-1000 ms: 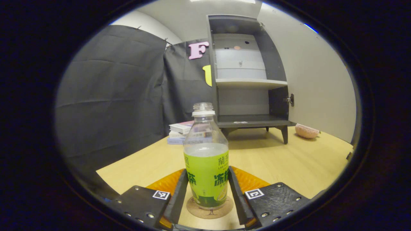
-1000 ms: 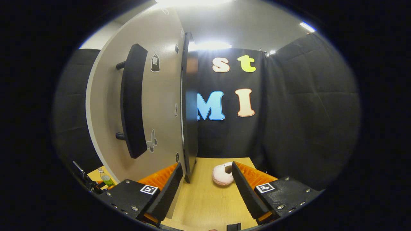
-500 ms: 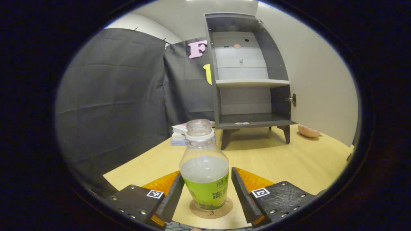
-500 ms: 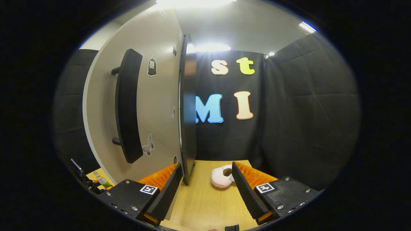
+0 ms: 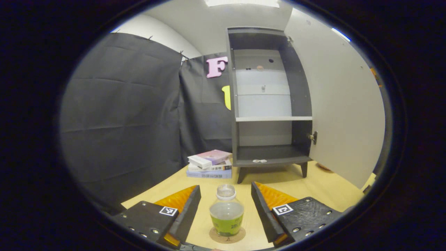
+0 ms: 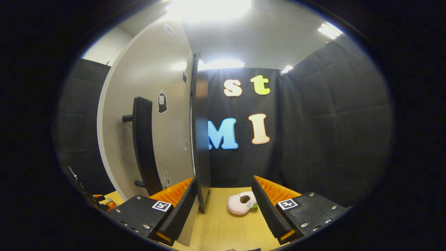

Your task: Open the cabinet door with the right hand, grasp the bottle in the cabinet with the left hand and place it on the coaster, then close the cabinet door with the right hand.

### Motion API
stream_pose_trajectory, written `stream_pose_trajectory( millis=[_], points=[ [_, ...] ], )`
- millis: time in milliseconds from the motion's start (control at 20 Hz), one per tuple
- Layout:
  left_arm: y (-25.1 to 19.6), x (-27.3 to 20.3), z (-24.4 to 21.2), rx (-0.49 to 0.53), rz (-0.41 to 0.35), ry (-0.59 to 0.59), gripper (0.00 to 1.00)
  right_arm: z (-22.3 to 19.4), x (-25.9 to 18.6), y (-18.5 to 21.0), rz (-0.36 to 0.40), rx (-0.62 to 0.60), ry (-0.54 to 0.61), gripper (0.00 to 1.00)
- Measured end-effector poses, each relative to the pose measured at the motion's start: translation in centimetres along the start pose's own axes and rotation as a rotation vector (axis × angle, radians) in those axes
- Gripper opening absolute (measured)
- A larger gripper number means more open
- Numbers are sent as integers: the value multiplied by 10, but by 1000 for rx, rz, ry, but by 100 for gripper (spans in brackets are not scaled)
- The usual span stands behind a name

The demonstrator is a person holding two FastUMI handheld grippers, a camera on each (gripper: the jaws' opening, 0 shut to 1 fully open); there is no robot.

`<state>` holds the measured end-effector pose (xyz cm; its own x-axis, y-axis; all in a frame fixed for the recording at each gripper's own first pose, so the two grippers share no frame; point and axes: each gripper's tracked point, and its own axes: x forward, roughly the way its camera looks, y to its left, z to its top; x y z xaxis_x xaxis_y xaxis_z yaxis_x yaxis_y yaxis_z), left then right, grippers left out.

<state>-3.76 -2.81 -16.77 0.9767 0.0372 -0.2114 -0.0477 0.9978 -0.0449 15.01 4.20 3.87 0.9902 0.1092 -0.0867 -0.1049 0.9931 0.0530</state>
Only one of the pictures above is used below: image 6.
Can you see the white cabinet door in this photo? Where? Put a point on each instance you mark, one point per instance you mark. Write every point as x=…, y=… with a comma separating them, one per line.
x=153, y=69

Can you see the pink plush toy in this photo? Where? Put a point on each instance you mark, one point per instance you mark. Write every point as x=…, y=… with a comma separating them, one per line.
x=238, y=205

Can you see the ceiling light panel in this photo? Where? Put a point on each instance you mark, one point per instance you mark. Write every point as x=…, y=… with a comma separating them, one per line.
x=329, y=30
x=287, y=69
x=223, y=64
x=209, y=8

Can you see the black backdrop cloth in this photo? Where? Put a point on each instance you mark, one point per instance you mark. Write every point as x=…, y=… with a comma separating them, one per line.
x=331, y=122

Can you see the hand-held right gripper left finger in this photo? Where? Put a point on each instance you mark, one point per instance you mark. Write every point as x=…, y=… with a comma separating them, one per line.
x=179, y=216

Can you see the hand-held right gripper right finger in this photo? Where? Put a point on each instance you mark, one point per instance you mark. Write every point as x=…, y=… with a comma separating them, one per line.
x=266, y=212

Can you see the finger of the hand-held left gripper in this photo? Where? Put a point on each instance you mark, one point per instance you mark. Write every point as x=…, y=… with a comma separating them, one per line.
x=101, y=203

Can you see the grey cabinet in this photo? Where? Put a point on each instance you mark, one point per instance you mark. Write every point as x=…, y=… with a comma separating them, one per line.
x=202, y=139

